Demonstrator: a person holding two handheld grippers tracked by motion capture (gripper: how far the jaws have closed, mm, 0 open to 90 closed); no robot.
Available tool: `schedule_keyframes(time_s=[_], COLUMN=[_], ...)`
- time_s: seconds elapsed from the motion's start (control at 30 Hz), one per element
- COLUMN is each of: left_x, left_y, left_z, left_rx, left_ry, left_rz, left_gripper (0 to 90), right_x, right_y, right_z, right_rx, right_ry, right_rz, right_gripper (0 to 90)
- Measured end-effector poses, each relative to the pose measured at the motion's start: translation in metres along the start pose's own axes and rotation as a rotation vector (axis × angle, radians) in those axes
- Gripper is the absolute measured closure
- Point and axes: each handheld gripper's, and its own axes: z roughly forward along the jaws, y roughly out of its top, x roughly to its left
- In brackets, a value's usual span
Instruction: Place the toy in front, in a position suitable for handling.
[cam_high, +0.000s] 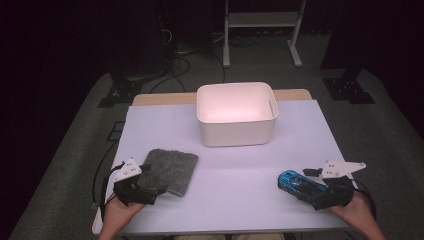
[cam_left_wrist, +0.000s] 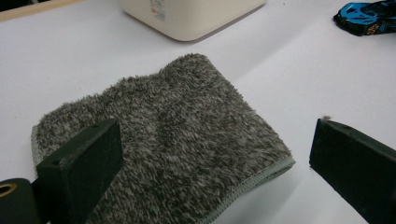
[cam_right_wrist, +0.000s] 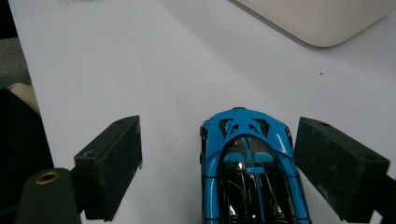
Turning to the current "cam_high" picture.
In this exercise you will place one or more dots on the white plastic bin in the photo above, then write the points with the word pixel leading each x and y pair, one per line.
pixel 236 113

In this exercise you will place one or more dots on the person's right hand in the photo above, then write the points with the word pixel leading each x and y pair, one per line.
pixel 356 211

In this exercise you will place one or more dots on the person's left hand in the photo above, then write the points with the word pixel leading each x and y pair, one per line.
pixel 118 213

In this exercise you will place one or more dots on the blue toy car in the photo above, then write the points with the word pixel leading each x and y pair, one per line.
pixel 296 181

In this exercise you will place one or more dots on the grey fluffy cloth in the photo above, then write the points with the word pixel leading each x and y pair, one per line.
pixel 176 170

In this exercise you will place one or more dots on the white metal stand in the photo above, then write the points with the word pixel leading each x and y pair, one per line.
pixel 261 19

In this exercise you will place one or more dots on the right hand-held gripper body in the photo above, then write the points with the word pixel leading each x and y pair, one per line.
pixel 340 191

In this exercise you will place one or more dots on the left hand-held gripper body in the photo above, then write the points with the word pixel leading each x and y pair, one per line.
pixel 128 191

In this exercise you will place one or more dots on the black stand base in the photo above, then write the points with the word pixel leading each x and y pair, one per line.
pixel 121 91
pixel 348 90

